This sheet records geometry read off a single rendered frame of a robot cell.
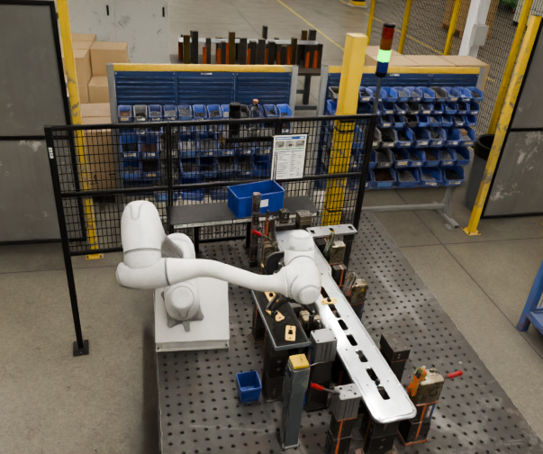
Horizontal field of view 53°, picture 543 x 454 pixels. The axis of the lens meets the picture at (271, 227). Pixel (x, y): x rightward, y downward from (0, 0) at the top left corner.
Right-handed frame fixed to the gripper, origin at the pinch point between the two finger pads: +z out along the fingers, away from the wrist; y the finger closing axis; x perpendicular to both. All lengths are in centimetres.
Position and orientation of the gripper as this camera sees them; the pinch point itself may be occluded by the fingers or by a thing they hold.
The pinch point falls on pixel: (291, 323)
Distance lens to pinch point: 217.2
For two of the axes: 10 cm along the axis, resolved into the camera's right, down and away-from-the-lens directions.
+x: 0.7, -5.1, 8.6
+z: -0.6, 8.6, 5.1
